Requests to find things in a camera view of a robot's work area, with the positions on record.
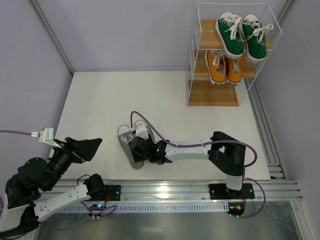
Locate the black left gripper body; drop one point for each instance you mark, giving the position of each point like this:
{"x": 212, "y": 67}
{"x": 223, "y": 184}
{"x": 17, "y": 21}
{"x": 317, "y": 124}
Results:
{"x": 72, "y": 152}

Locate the grey sneaker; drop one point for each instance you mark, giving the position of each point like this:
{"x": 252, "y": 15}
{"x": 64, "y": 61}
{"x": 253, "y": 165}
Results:
{"x": 151, "y": 136}
{"x": 125, "y": 137}

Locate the orange sneaker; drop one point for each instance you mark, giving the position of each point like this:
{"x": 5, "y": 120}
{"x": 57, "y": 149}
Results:
{"x": 216, "y": 64}
{"x": 235, "y": 70}

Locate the green sneaker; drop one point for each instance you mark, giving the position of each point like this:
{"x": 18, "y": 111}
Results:
{"x": 253, "y": 33}
{"x": 227, "y": 28}

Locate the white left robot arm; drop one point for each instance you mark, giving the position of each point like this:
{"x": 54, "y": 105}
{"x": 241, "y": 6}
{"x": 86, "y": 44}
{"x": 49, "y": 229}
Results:
{"x": 23, "y": 207}

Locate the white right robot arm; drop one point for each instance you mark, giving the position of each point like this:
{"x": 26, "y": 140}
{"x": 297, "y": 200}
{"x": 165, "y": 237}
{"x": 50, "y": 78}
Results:
{"x": 223, "y": 151}

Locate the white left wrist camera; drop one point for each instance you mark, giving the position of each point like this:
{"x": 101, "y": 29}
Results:
{"x": 46, "y": 136}

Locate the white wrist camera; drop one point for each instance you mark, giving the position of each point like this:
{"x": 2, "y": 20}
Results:
{"x": 46, "y": 136}
{"x": 141, "y": 131}

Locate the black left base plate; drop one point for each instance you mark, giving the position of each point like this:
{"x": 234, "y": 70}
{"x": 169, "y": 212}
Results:
{"x": 113, "y": 192}

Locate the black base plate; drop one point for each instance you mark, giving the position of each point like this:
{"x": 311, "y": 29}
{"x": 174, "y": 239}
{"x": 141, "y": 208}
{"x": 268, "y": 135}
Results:
{"x": 219, "y": 191}
{"x": 113, "y": 192}

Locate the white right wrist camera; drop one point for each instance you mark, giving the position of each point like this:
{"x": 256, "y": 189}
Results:
{"x": 141, "y": 131}

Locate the aluminium mounting rail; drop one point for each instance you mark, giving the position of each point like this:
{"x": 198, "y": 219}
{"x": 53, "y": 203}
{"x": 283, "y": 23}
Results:
{"x": 198, "y": 190}

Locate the slotted grey cable duct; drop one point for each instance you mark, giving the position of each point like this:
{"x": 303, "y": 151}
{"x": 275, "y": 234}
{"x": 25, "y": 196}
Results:
{"x": 171, "y": 207}

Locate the white wire shoe shelf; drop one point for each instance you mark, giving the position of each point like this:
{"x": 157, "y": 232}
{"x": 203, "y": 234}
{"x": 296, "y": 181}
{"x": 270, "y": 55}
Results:
{"x": 200, "y": 90}

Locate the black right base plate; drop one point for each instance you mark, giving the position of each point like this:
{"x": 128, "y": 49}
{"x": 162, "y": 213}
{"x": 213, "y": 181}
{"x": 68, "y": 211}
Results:
{"x": 219, "y": 191}

